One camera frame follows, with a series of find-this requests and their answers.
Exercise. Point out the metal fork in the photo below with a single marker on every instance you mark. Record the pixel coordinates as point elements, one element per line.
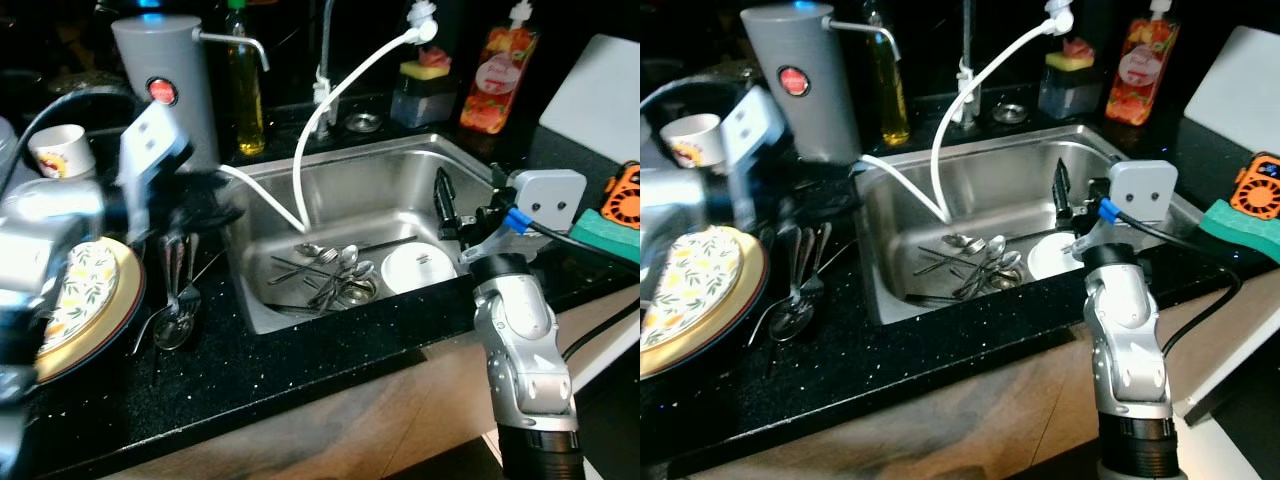
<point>815,285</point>
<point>300,268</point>
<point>950,262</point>
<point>192,295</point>

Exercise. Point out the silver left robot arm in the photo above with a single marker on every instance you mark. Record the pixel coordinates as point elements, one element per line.
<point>680,195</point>
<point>45,220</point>

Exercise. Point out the stainless steel sink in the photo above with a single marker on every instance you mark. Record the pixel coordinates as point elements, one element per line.
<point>1040,185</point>
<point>400,195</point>

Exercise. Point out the grey water dispenser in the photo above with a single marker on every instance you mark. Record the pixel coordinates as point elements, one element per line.
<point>810,120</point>
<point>165,60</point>

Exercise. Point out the small white plate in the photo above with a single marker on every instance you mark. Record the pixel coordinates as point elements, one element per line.
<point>418,268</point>
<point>1050,258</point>

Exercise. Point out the yellow oil bottle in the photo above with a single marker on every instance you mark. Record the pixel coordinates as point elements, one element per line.
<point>245,100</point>
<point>890,95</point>

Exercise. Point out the orange dish soap bottle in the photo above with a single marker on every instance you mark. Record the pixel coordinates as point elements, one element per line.
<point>497,85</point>
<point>1140,80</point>

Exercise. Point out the grey sponge holder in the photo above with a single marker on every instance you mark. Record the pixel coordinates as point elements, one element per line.
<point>420,105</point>
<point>1065,98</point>

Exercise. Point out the round metal drain cap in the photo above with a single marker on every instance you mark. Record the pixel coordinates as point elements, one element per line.
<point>363,122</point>
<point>1010,113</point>

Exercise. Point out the small white printed cup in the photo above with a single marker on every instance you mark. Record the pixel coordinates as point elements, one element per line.
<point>695,140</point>
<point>60,150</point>

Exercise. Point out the green sponge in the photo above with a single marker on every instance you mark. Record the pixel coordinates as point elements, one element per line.
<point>1235,228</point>
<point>610,235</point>

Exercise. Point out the orange black gadget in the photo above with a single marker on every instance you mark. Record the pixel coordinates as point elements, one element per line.
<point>1258,190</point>
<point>622,195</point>

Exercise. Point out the white board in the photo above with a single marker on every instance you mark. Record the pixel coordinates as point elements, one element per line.
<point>595,100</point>
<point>1240,90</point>

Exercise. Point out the yellow pink sponge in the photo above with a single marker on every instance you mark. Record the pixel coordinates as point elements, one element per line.
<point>1070,58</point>
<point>425,68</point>

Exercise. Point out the tan plate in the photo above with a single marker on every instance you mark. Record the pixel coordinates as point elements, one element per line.
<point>100,340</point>
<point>700,355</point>

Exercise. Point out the chrome faucet pipe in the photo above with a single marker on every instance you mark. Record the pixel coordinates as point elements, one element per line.
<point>967,40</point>
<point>326,40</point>

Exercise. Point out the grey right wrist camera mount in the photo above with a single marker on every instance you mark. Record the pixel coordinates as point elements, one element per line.
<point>548,195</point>
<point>1142,187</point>

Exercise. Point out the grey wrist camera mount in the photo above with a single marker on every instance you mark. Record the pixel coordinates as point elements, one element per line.
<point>1142,187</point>
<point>548,195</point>
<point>150,145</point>
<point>750,125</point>

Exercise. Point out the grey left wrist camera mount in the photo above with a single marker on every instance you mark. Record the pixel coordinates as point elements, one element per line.
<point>150,145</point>
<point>750,125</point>

